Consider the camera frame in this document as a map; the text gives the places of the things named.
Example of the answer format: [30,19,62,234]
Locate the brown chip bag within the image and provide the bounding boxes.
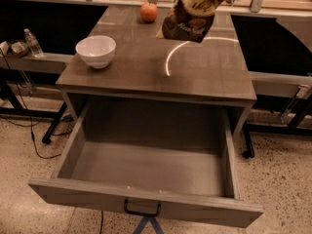
[157,0,224,43]

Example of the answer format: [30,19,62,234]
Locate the open grey wooden drawer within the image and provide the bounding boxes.
[29,97,263,228]

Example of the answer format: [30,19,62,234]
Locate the grey counter cabinet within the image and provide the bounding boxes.
[57,6,256,134]

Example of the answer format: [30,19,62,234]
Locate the white bowl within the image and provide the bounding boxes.
[75,35,116,68]

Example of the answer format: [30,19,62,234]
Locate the red apple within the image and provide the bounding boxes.
[139,3,158,22]

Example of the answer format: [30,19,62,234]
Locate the blue tape floor mark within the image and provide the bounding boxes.
[132,215,165,234]

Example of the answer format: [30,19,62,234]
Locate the grey side bench left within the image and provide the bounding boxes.
[0,53,73,74]

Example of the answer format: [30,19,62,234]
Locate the grey side bench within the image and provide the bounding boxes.
[0,53,73,74]
[249,71,312,99]

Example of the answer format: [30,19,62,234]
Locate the grey side bench right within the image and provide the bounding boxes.
[249,71,312,99]

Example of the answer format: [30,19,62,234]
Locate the clear plastic water bottle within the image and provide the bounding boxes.
[23,28,44,58]

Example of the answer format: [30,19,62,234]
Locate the small dish with items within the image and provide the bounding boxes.
[0,41,28,59]

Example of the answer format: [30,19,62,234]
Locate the black drawer handle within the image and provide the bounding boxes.
[123,199,162,217]

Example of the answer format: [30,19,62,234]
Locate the black floor cable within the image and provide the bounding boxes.
[0,49,74,160]

